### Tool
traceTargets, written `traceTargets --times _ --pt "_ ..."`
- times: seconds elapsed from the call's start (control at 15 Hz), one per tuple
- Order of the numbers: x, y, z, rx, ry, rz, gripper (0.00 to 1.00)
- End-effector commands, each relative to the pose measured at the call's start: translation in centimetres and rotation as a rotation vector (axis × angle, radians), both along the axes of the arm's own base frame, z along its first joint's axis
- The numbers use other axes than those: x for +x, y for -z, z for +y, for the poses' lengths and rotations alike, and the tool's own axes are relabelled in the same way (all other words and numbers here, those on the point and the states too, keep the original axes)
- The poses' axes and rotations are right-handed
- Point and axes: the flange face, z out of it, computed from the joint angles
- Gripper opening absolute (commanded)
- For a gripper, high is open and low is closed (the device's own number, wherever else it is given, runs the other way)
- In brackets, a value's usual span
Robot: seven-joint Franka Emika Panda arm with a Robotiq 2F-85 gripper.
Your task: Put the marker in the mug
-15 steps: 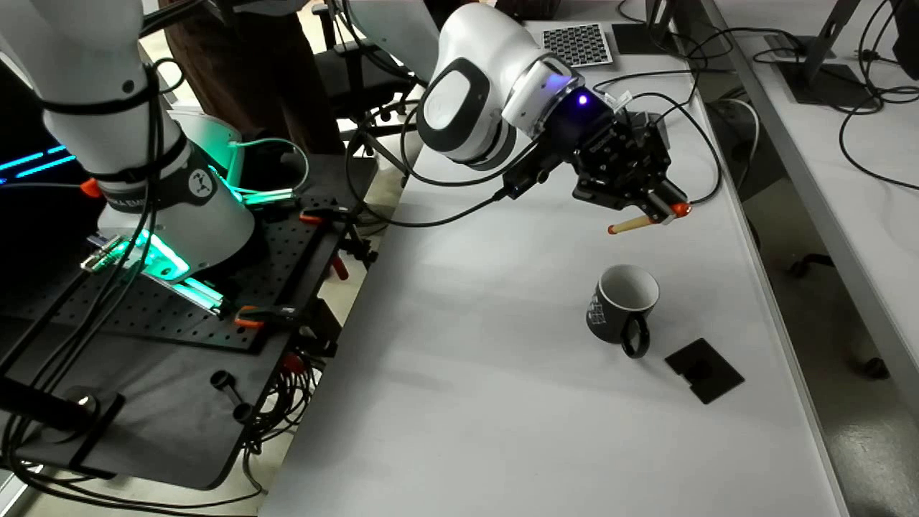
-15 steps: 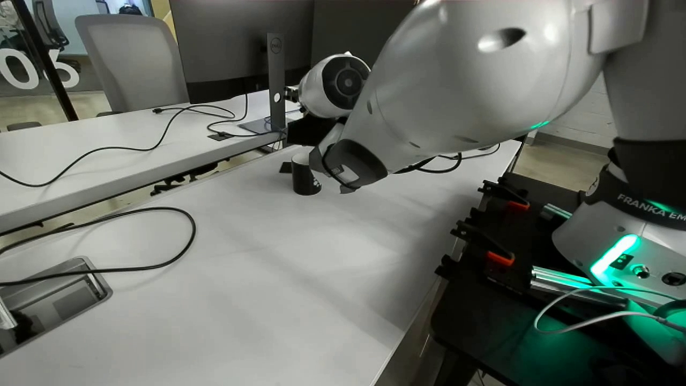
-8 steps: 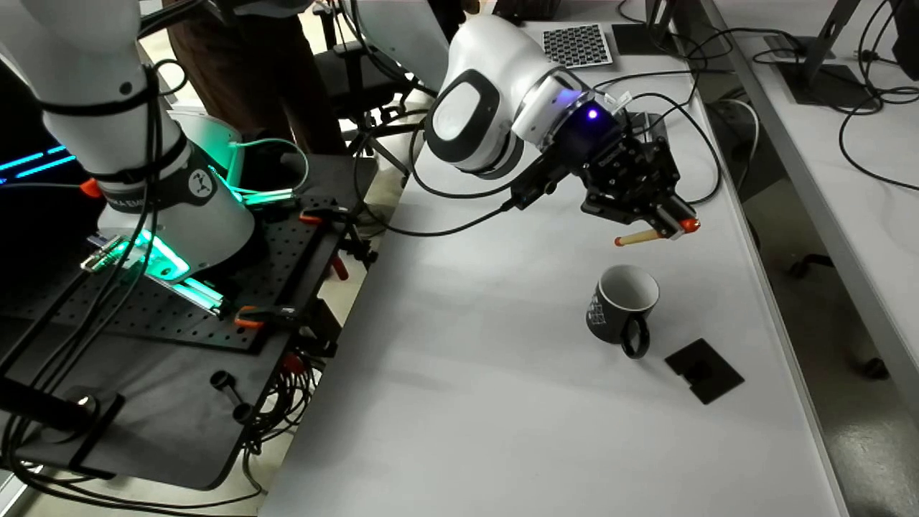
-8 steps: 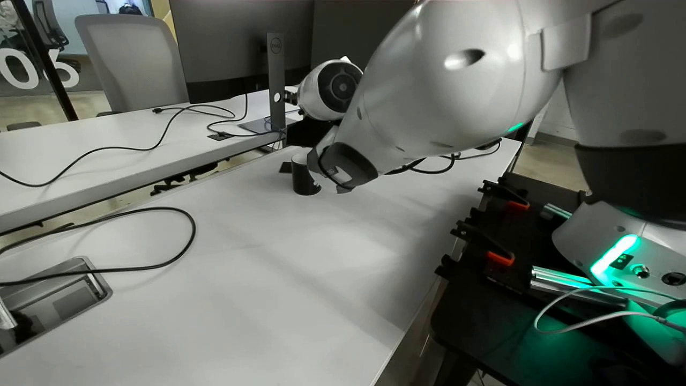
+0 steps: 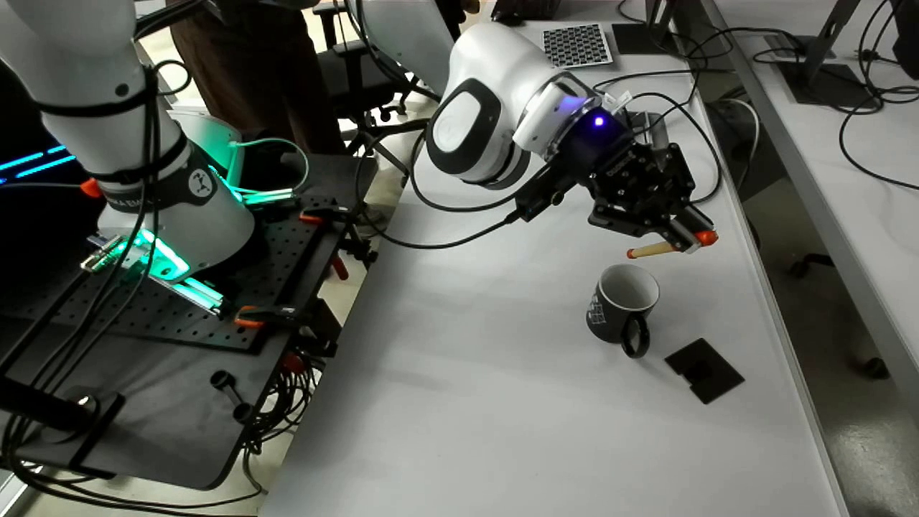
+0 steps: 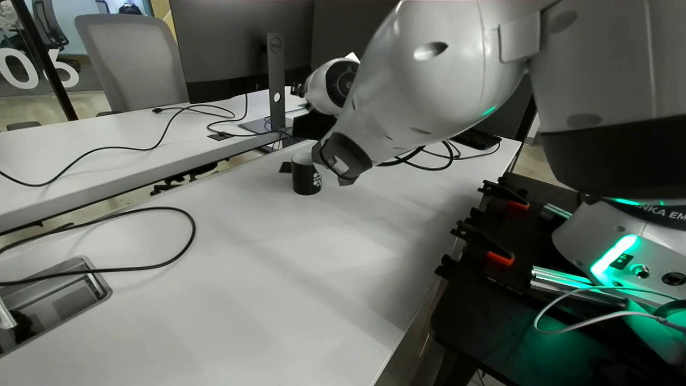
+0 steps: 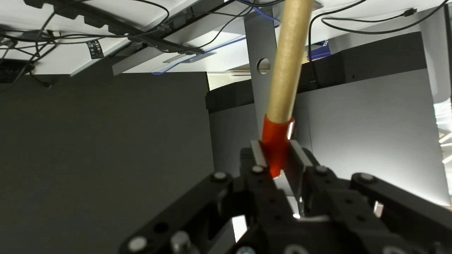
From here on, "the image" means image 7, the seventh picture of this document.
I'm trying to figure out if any thin blue cable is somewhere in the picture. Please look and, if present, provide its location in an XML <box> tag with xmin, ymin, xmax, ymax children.
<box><xmin>150</xmin><ymin>0</ymin><xmax>281</xmax><ymax>77</ymax></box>

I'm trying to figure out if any grey Dell monitor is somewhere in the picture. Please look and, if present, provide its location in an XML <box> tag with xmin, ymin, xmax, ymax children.
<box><xmin>205</xmin><ymin>32</ymin><xmax>451</xmax><ymax>208</ymax></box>

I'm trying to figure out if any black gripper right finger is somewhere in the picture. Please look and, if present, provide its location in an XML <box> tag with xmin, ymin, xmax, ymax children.
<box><xmin>284</xmin><ymin>138</ymin><xmax>452</xmax><ymax>254</ymax></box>

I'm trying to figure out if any black toothed cable chain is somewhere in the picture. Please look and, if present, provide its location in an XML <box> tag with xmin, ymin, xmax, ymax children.
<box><xmin>23</xmin><ymin>0</ymin><xmax>204</xmax><ymax>54</ymax></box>

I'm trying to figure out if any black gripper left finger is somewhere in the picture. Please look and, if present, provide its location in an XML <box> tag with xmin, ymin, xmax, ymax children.
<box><xmin>118</xmin><ymin>138</ymin><xmax>300</xmax><ymax>254</ymax></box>

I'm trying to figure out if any silver monitor stand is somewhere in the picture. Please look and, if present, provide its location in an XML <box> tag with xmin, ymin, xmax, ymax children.
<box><xmin>112</xmin><ymin>4</ymin><xmax>327</xmax><ymax>156</ymax></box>

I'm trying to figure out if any black striped cable strap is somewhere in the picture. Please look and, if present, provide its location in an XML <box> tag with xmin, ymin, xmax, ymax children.
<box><xmin>85</xmin><ymin>39</ymin><xmax>105</xmax><ymax>60</ymax></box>

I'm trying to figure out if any black cables and power strip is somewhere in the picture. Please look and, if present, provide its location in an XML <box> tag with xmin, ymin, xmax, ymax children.
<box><xmin>0</xmin><ymin>0</ymin><xmax>252</xmax><ymax>90</ymax></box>

